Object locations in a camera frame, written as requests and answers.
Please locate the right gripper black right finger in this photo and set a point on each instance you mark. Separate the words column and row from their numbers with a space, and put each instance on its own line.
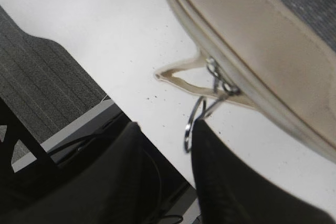
column 229, row 191

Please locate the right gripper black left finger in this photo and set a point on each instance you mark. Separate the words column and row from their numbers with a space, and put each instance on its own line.
column 124, row 185

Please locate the cream bag with silver panel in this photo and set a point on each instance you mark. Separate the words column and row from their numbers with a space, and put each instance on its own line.
column 277, row 56

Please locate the black table frame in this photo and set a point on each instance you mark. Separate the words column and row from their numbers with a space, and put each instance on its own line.
column 30, row 170

